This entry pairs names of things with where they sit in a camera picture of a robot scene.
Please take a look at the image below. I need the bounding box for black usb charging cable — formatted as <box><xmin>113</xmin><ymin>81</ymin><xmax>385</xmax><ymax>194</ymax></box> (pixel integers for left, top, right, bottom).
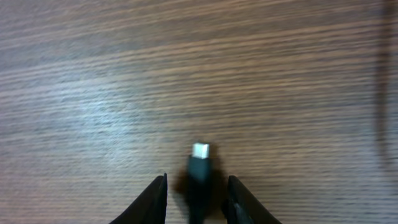
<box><xmin>185</xmin><ymin>142</ymin><xmax>213</xmax><ymax>224</ymax></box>

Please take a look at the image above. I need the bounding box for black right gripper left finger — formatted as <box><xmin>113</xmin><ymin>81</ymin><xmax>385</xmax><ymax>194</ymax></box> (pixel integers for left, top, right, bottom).
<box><xmin>110</xmin><ymin>173</ymin><xmax>168</xmax><ymax>224</ymax></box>

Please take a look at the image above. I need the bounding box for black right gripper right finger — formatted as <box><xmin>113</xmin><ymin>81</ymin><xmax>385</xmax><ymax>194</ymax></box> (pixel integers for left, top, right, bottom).
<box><xmin>221</xmin><ymin>175</ymin><xmax>281</xmax><ymax>224</ymax></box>

